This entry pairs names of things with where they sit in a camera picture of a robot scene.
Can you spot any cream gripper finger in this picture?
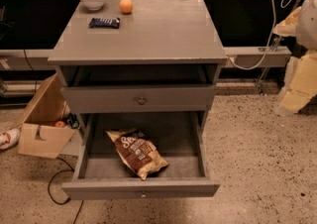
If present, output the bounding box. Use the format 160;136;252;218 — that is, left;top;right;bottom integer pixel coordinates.
275;13;317;115

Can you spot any red apple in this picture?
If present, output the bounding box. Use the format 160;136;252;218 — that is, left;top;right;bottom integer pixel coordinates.
54;121;66;128

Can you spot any orange fruit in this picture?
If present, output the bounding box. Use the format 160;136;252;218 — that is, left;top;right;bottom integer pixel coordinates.
119;0;133;14

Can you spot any open grey middle drawer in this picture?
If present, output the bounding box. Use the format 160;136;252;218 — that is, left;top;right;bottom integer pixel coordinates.
62;112;219;200

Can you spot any closed grey top drawer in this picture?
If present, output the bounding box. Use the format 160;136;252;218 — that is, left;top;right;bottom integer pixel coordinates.
61;85;215;114

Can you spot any cardboard box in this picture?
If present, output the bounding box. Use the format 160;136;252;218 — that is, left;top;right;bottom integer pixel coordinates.
15;74;81;159

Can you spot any black floor cable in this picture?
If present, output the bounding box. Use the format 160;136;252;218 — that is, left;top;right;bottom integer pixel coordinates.
47;156;84;224

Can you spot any dark can in box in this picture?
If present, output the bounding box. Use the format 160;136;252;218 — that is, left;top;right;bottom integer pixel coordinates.
66;113;80;129

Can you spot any dark blue snack bar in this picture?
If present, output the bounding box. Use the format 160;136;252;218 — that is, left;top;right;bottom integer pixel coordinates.
88;18;120;29

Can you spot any white and red shoe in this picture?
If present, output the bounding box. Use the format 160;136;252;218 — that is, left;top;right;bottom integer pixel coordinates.
0;128;20;150

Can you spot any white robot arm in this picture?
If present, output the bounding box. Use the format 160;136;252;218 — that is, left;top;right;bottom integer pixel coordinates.
273;0;317;115

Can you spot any grey wooden drawer cabinet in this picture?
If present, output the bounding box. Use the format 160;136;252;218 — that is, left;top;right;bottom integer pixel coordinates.
47;0;228;129

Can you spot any brown chip bag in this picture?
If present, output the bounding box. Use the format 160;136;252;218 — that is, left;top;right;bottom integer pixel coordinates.
106;128;168;180

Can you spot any white hanging cable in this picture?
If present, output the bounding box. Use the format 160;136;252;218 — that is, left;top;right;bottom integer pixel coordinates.
227;0;298;71

